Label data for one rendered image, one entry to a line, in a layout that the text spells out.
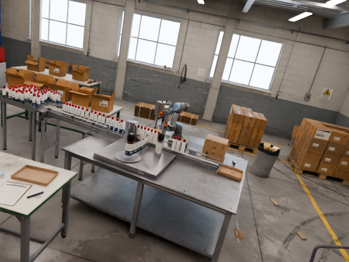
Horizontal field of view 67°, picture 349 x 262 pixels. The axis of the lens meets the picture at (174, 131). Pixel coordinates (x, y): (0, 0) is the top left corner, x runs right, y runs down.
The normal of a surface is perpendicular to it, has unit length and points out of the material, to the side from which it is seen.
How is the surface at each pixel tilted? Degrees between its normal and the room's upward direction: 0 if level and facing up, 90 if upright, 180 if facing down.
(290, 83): 90
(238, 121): 91
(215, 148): 90
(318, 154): 88
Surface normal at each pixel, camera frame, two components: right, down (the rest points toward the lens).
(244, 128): -0.15, 0.28
